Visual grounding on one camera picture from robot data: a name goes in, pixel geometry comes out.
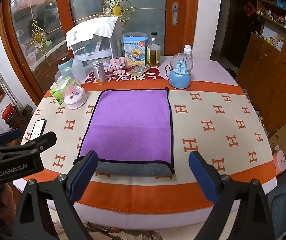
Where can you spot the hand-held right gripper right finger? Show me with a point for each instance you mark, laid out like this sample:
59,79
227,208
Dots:
202,177

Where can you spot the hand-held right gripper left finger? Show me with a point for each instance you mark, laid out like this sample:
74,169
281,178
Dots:
83,177

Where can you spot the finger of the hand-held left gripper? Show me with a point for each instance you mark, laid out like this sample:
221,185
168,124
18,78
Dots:
43,141
11,134

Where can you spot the purple and grey towel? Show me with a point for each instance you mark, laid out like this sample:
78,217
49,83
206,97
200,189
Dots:
130,125

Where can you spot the person's left hand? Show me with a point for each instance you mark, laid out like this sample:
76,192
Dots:
7,200

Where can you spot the black smartphone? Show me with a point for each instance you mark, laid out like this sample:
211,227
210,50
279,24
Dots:
38,129

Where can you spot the red-lidded jar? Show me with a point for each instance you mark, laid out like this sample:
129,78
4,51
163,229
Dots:
10,115

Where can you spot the orange and cream printed blanket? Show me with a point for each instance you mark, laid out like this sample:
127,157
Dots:
215,135

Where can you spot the green tissue pack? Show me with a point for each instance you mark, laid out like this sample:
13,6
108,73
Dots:
58,92

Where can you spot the glass dome with pink flowers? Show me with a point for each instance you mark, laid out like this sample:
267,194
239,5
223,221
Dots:
74,97

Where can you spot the pink bottle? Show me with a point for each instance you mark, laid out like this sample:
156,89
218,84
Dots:
280,162

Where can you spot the teal cup dark lid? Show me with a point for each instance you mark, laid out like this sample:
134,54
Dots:
65,63

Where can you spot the white plastic bottle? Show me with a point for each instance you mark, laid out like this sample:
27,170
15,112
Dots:
78,68

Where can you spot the teal chair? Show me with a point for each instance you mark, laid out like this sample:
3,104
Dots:
285,192

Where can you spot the cardboard box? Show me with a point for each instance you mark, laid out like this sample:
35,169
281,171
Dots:
279,137

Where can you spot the silver and orange can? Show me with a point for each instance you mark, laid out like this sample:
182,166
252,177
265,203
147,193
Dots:
99,73

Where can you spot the gold door ornament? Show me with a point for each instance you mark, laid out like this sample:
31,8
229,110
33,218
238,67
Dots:
116,10
38,37

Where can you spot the blue castle snow globe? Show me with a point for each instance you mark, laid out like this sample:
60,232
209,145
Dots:
181,73

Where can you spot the pink block toy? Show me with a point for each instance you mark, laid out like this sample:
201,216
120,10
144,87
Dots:
119,63

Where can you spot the pink printed tablecloth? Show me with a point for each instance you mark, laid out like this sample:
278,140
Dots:
207,67

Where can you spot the wooden cabinet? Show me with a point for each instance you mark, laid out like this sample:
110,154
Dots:
267,80

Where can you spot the silver blister pack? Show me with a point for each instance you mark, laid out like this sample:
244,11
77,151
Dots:
139,70

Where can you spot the white bottle sterilizer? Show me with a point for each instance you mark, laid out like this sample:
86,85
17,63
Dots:
115,42

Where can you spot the white pill bottle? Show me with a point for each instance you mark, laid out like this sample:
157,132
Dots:
187,50

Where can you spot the blue box with duck print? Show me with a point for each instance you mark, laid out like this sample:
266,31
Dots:
135,51

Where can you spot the glass bottle with amber liquid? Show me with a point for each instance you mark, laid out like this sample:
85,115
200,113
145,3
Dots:
153,53

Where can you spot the red wall decoration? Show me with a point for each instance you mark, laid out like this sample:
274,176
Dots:
248,8

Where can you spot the wooden wall shelf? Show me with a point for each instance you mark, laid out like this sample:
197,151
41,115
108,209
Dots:
274,17

